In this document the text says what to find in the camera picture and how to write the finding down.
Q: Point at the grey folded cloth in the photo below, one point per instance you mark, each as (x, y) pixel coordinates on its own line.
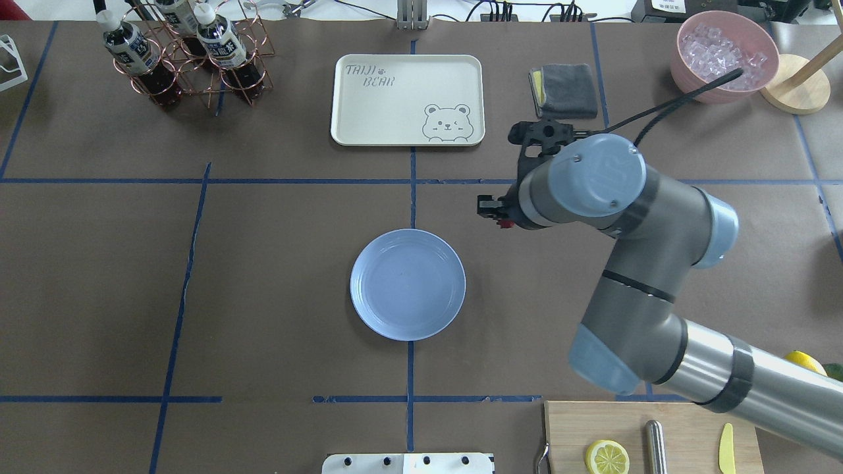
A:
(563, 91)

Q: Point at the tea bottle near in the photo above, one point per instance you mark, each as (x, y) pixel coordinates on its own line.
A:
(136, 56)

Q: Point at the copper wire bottle rack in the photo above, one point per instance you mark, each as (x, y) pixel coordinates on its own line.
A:
(199, 76)

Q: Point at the blue round plate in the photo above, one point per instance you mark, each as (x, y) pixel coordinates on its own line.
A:
(407, 285)

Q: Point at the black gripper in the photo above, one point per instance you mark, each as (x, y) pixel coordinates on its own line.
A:
(511, 209)

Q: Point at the tea bottle middle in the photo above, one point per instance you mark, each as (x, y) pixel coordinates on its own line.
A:
(222, 42)

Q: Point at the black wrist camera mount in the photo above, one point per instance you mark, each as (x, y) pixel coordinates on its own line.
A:
(539, 141)

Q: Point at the white wire cup rack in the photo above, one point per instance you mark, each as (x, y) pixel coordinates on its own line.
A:
(12, 65)

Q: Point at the aluminium frame post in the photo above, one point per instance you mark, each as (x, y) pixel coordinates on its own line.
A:
(412, 15)

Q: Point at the lemon half slice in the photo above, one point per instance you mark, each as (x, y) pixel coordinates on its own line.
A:
(607, 456)

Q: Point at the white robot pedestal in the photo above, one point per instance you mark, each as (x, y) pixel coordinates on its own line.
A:
(430, 462)

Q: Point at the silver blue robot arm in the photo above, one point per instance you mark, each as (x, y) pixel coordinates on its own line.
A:
(630, 334)

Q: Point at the cream bear tray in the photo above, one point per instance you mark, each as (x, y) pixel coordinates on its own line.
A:
(391, 100)

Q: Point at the tea bottle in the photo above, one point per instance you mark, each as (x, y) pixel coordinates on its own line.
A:
(222, 42)
(179, 15)
(136, 56)

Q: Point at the pink bowl of ice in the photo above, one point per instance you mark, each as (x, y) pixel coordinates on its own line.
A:
(713, 43)

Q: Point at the yellow plastic knife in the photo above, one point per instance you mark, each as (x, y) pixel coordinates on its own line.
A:
(727, 461)

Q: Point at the whole yellow lemon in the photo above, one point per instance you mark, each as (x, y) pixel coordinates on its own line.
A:
(806, 361)

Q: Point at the green lime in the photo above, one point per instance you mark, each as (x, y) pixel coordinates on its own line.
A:
(834, 370)

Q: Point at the wooden cup stand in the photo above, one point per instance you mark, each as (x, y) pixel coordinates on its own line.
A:
(800, 87)

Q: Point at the tea bottle far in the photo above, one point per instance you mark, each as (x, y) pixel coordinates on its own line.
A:
(179, 15)

